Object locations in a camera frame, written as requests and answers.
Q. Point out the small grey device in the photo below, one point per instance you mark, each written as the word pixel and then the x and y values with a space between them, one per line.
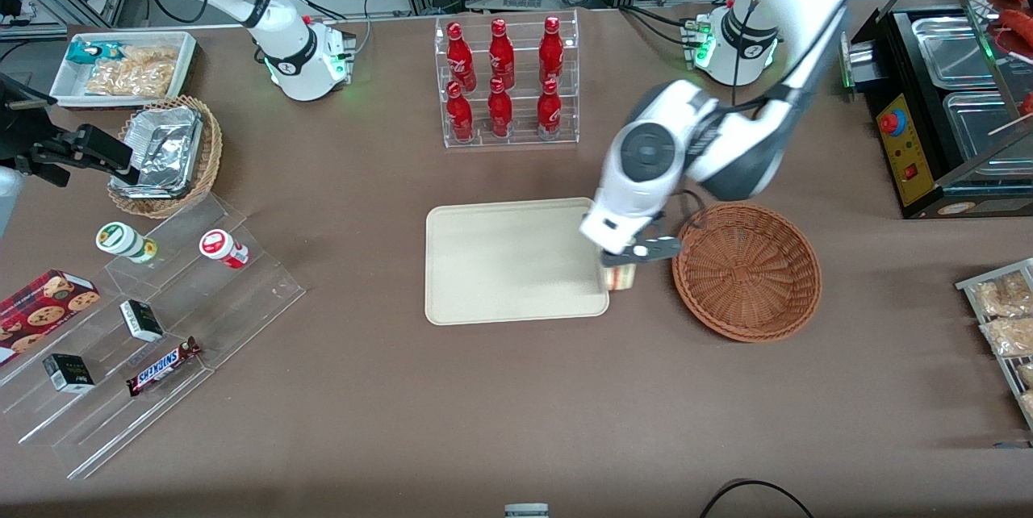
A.
pixel 526 511

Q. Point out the red plaid cookie box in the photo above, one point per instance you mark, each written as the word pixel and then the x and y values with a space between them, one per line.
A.
pixel 40 312

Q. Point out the light wicker basket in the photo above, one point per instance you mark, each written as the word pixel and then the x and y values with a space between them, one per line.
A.
pixel 211 155

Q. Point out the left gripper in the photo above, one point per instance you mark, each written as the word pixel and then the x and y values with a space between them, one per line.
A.
pixel 658 216

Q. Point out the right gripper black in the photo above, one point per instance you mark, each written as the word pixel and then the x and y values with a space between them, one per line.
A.
pixel 26 133

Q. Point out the red cola bottle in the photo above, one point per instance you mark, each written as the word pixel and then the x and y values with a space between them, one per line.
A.
pixel 551 46
pixel 549 106
pixel 499 108
pixel 459 113
pixel 501 50
pixel 458 54

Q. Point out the grey snack display tray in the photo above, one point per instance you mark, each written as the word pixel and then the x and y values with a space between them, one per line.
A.
pixel 968 286

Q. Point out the cream rectangular serving tray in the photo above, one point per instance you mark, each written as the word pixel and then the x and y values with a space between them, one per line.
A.
pixel 500 260

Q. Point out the steel food pan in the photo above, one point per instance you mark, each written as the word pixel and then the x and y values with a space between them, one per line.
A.
pixel 952 50
pixel 976 131

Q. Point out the clear acrylic stepped shelf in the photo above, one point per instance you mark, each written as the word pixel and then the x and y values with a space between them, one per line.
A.
pixel 242 300

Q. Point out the clear bag pale snacks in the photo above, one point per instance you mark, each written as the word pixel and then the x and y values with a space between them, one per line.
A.
pixel 1009 336
pixel 1001 296

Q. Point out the red lid white jar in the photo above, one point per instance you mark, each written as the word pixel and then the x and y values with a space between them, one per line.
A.
pixel 218 245

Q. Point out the white rectangular plastic bin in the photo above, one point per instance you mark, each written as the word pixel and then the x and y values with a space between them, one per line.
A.
pixel 56 90

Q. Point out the Snickers chocolate bar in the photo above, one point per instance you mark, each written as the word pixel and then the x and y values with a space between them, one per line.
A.
pixel 161 366

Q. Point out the clear acrylic bottle rack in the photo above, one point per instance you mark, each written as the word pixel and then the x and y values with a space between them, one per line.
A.
pixel 523 18

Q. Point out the stacked aluminium foil trays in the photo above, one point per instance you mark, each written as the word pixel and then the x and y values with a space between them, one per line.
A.
pixel 165 151

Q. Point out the small black carton box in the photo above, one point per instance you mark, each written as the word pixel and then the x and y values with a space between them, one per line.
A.
pixel 141 322
pixel 69 373

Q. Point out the green snack packet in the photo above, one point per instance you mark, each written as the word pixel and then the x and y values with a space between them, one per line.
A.
pixel 85 52

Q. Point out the brown round wicker basket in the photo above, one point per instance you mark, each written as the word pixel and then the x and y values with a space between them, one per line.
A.
pixel 750 276

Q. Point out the clear bag fried snacks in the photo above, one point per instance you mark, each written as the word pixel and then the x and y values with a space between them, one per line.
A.
pixel 133 74

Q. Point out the green sunflower white jar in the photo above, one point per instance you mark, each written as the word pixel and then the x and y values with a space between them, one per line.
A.
pixel 117 238

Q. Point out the black food warmer machine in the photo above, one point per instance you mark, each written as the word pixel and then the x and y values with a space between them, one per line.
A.
pixel 888 42

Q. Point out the triangle layered sandwich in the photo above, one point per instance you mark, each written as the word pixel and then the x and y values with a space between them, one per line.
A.
pixel 621 277

